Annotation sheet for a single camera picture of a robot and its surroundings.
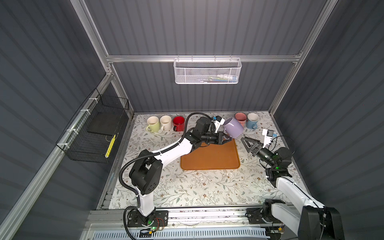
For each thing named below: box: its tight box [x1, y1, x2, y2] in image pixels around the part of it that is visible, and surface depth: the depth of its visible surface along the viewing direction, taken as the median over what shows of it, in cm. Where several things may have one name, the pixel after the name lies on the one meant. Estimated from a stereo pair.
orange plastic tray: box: [180, 139, 240, 170], surface depth 96 cm
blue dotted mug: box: [246, 112, 260, 130], surface depth 107 cm
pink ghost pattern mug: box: [234, 112, 248, 129], surface depth 107 cm
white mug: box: [160, 115, 172, 131], surface depth 107 cm
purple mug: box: [222, 116, 244, 139], surface depth 78 cm
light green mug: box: [146, 116, 160, 133], surface depth 106 cm
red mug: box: [172, 116, 185, 132], surface depth 108 cm
